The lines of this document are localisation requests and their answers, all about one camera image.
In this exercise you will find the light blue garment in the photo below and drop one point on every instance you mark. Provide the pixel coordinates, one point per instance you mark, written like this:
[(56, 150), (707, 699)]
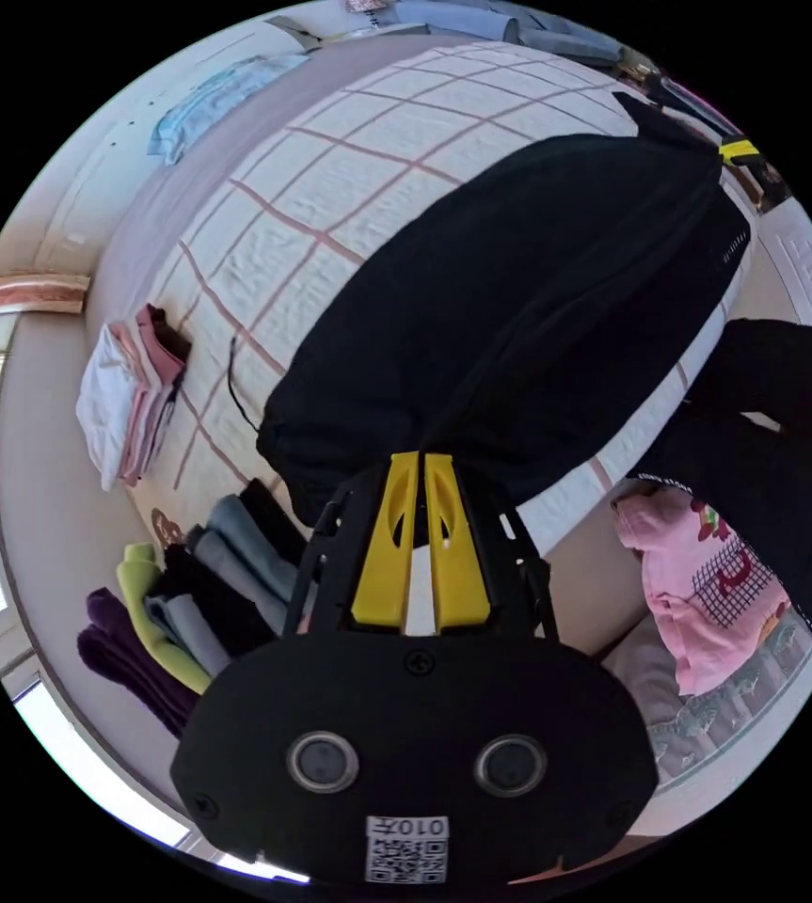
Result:
[(201, 106)]

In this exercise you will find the bed with checked quilt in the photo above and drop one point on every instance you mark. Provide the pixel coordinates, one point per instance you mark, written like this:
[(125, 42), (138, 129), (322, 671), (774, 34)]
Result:
[(307, 212)]

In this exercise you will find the black pants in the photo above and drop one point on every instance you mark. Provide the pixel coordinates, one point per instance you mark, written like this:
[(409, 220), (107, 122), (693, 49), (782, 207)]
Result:
[(518, 303)]

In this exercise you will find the person's body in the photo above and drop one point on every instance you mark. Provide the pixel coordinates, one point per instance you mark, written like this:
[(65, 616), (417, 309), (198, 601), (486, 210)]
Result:
[(751, 494)]

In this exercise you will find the purple, green and grey pile of clothes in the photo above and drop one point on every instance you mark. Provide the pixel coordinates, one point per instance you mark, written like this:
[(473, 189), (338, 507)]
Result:
[(187, 607)]

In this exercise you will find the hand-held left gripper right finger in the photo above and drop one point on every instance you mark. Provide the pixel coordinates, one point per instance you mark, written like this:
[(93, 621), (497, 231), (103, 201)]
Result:
[(458, 571)]

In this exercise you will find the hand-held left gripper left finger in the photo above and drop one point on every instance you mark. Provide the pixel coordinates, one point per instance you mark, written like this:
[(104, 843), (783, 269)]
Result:
[(377, 564)]

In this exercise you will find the blue and grey pile of clothes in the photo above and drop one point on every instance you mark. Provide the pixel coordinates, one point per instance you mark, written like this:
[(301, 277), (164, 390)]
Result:
[(490, 21)]

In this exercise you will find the white and pink pile of clothes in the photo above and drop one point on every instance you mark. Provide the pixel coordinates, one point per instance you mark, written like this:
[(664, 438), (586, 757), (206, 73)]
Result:
[(127, 395)]

